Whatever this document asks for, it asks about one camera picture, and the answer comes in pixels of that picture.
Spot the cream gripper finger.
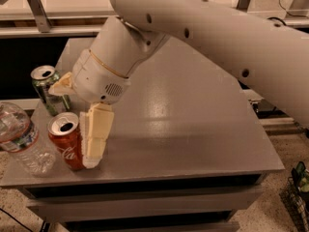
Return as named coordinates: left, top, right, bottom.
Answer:
left=48, top=72, right=76, bottom=96
left=79, top=102, right=114, bottom=169

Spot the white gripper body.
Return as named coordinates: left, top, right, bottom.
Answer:
left=72, top=49, right=130, bottom=104

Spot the red coke can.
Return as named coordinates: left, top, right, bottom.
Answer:
left=47, top=112, right=85, bottom=171

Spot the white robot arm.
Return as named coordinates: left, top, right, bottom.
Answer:
left=49, top=0, right=309, bottom=168

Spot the green soda can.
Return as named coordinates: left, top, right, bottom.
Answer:
left=31, top=65, right=70, bottom=116

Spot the clear plastic water bottle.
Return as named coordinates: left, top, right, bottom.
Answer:
left=0, top=101, right=56, bottom=177

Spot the grey drawer cabinet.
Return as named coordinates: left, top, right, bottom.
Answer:
left=2, top=40, right=283, bottom=232

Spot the left metal bracket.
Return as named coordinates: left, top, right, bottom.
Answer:
left=27, top=0, right=51, bottom=33

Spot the black floor cable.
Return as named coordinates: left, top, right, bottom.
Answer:
left=0, top=206, right=35, bottom=232

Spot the black power cable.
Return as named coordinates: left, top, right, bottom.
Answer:
left=267, top=0, right=309, bottom=27

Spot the black wire basket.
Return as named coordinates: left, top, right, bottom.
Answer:
left=279, top=161, right=309, bottom=232

